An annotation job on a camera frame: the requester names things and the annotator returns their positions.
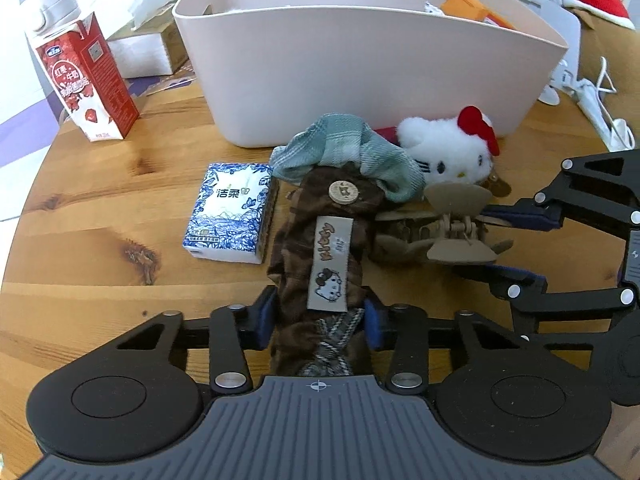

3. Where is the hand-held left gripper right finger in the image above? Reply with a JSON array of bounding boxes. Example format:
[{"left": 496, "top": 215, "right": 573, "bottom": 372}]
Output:
[{"left": 362, "top": 299, "right": 526, "bottom": 395}]

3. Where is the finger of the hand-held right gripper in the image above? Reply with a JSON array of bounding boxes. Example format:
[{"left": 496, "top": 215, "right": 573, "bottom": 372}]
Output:
[
  {"left": 480, "top": 150, "right": 640, "bottom": 242},
  {"left": 452, "top": 262, "right": 640, "bottom": 337}
]

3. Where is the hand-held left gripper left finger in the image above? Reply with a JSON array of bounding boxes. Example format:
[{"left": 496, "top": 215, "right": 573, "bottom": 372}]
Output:
[{"left": 116, "top": 285, "right": 279, "bottom": 396}]

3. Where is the beige hair claw clip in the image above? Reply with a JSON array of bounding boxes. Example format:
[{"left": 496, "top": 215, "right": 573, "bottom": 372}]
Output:
[{"left": 372, "top": 182, "right": 514, "bottom": 266}]

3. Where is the brown plaid cloth pouch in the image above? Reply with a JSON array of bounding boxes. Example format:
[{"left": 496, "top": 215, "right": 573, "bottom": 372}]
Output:
[{"left": 265, "top": 162, "right": 390, "bottom": 377}]

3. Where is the beige plastic bin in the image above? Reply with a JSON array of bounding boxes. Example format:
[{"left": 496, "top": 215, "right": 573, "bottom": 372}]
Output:
[{"left": 172, "top": 0, "right": 569, "bottom": 149}]

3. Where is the wooden desktop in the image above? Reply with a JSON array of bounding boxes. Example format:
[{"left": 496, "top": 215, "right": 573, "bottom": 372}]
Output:
[{"left": 0, "top": 55, "right": 640, "bottom": 463}]

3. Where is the white cat plush red bow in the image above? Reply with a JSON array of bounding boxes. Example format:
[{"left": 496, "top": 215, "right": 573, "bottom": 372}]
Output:
[{"left": 397, "top": 104, "right": 501, "bottom": 187}]

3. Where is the blue white tissue pack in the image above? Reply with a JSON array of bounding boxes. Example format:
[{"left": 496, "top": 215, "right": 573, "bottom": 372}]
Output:
[{"left": 182, "top": 162, "right": 281, "bottom": 265}]

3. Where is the small red item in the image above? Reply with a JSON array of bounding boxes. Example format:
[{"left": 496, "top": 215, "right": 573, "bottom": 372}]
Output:
[{"left": 372, "top": 126, "right": 402, "bottom": 149}]

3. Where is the white phone stand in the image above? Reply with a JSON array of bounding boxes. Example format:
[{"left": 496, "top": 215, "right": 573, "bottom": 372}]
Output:
[{"left": 536, "top": 0, "right": 584, "bottom": 107}]

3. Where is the teal plaid scrunchie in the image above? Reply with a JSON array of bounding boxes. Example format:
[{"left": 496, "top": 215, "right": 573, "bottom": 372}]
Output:
[{"left": 269, "top": 112, "right": 426, "bottom": 204}]

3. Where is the orange packet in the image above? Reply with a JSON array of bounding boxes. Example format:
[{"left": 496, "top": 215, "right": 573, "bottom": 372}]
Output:
[{"left": 439, "top": 0, "right": 517, "bottom": 32}]

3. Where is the red milk carton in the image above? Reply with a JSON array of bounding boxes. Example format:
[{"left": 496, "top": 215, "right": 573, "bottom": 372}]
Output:
[{"left": 25, "top": 12, "right": 141, "bottom": 144}]

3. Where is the tissue box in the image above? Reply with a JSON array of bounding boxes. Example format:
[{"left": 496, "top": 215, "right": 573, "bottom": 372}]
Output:
[{"left": 106, "top": 0, "right": 192, "bottom": 80}]

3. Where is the white cable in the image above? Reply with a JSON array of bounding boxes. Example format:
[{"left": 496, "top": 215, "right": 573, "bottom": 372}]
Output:
[{"left": 549, "top": 54, "right": 640, "bottom": 152}]

